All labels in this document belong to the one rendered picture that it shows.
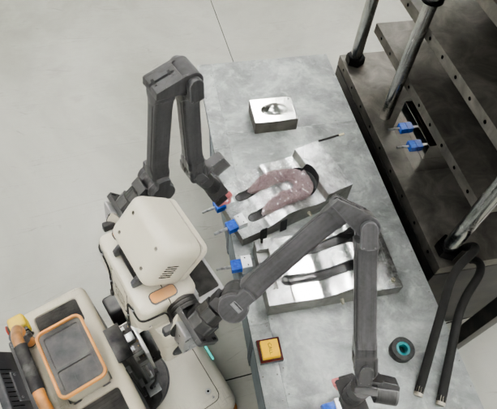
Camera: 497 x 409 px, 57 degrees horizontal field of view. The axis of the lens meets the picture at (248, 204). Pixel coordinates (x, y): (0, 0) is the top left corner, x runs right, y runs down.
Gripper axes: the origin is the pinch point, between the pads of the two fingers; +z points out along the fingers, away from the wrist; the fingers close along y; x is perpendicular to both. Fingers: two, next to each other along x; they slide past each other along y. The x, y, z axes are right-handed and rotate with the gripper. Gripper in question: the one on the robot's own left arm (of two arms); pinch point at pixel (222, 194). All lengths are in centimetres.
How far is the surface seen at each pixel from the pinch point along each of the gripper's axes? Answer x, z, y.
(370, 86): -87, 68, 30
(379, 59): -105, 77, 44
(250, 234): 2.3, 14.7, -12.8
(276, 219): -8.5, 18.2, -13.4
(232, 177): -5.1, 24.6, 17.3
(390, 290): -24, 29, -59
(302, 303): 2.9, 14.0, -45.9
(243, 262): 10.4, 10.7, -21.3
